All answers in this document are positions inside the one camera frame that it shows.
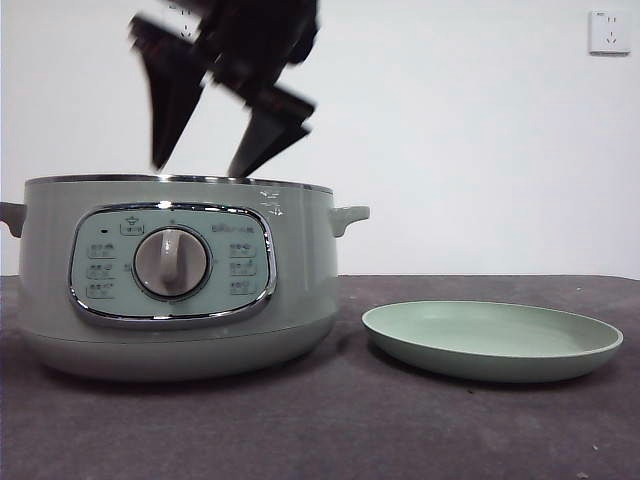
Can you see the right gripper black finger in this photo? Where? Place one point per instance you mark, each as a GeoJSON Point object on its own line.
{"type": "Point", "coordinates": [170, 100]}
{"type": "Point", "coordinates": [275, 130]}

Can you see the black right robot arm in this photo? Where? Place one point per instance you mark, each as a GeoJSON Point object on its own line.
{"type": "Point", "coordinates": [250, 35]}

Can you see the pale green electric steamer pot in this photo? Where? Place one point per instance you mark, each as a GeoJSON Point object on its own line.
{"type": "Point", "coordinates": [300, 280]}

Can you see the pale green round plate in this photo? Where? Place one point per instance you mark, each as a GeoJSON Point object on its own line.
{"type": "Point", "coordinates": [480, 361]}

